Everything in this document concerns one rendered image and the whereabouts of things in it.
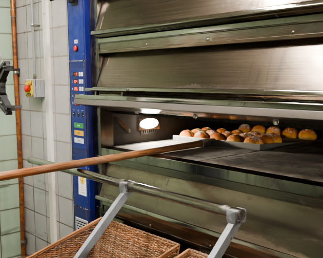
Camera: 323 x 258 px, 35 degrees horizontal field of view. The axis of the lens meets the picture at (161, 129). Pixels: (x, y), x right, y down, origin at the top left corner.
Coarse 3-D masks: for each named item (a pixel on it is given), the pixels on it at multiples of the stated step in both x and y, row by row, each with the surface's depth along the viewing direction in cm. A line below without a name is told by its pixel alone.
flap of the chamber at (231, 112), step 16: (144, 112) 220; (160, 112) 203; (176, 112) 189; (192, 112) 177; (208, 112) 168; (224, 112) 163; (240, 112) 157; (256, 112) 153; (272, 112) 148; (288, 112) 144; (304, 112) 140; (320, 112) 136
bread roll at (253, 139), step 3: (246, 138) 237; (249, 138) 235; (252, 138) 234; (255, 138) 233; (258, 138) 233; (246, 141) 236; (249, 141) 234; (252, 141) 233; (255, 141) 233; (258, 141) 232; (261, 141) 233
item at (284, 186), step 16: (128, 160) 230; (144, 160) 220; (160, 160) 212; (176, 160) 205; (192, 160) 205; (208, 176) 191; (224, 176) 185; (240, 176) 179; (256, 176) 173; (272, 176) 171; (304, 192) 159; (320, 192) 155
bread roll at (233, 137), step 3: (231, 135) 243; (234, 135) 242; (237, 135) 241; (228, 138) 244; (231, 138) 242; (234, 138) 241; (237, 138) 240; (240, 138) 240; (243, 138) 241; (234, 141) 240; (237, 141) 240; (240, 141) 240; (243, 141) 240
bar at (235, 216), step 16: (32, 160) 219; (80, 176) 190; (96, 176) 181; (128, 192) 168; (144, 192) 161; (160, 192) 155; (176, 192) 151; (112, 208) 166; (208, 208) 139; (224, 208) 135; (240, 208) 132; (240, 224) 133; (96, 240) 162; (224, 240) 130; (80, 256) 159; (208, 256) 129
